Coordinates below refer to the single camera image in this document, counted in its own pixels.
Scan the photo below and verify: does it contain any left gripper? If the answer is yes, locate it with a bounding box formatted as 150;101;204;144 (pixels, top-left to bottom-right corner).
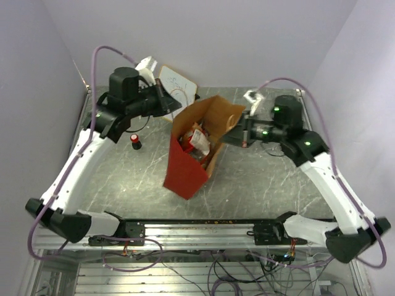
127;78;183;118

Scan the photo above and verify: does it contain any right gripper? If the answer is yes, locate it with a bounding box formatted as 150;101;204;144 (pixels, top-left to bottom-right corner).
219;110;286;148

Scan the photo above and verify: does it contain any red cookie snack bag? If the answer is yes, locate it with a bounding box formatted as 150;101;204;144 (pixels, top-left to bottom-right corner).
178;123;211;165

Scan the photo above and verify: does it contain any red paper bag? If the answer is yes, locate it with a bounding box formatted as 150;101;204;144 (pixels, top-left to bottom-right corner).
164;95;245;200

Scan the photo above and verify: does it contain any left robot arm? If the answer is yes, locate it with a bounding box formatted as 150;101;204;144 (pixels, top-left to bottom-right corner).
25;67;181;245

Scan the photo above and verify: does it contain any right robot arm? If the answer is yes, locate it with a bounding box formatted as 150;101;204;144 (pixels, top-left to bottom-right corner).
221;90;391;263

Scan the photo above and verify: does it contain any red black marker cap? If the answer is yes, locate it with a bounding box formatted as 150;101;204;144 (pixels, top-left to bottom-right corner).
130;134;142;150

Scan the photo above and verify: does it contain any small whiteboard yellow frame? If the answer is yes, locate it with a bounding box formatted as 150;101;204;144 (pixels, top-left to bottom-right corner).
159;65;198;121

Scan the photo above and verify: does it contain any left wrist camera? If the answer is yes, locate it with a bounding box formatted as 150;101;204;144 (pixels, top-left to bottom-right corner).
135;56;157;86

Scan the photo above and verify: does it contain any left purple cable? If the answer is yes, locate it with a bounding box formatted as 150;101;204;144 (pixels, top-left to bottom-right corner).
27;45;138;263

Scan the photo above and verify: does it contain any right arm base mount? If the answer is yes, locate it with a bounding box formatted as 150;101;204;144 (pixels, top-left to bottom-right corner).
246;223;307;245

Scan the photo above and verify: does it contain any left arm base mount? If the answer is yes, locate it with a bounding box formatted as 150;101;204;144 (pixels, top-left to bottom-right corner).
88;222;145;247

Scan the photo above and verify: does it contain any aluminium rail frame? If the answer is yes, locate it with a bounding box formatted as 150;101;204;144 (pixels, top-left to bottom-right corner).
18;86;374;296

